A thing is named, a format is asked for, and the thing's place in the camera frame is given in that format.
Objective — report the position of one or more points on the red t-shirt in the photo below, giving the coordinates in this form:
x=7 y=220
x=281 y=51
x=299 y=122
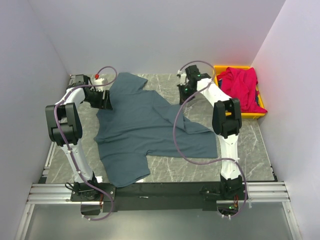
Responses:
x=241 y=90

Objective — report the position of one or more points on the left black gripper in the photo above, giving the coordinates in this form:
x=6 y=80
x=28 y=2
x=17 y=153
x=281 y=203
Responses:
x=104 y=103

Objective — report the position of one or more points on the blue-grey t-shirt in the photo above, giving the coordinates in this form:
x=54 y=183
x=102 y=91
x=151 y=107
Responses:
x=143 y=123

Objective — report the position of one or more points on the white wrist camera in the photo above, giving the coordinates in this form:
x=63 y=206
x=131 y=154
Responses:
x=99 y=82
x=183 y=80

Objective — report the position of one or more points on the black base beam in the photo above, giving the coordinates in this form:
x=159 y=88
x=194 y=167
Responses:
x=155 y=196

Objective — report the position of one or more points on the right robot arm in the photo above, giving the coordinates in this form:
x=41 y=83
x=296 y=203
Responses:
x=226 y=123

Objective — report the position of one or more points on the aluminium rail frame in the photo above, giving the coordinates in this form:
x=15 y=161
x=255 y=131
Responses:
x=162 y=211

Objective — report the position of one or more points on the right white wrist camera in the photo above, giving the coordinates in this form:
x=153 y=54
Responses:
x=183 y=80

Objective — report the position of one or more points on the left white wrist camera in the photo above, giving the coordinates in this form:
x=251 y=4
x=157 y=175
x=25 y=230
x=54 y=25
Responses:
x=99 y=82

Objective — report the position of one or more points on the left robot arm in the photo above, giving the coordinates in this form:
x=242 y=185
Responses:
x=65 y=129

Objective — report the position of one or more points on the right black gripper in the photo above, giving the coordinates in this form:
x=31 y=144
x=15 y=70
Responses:
x=183 y=97

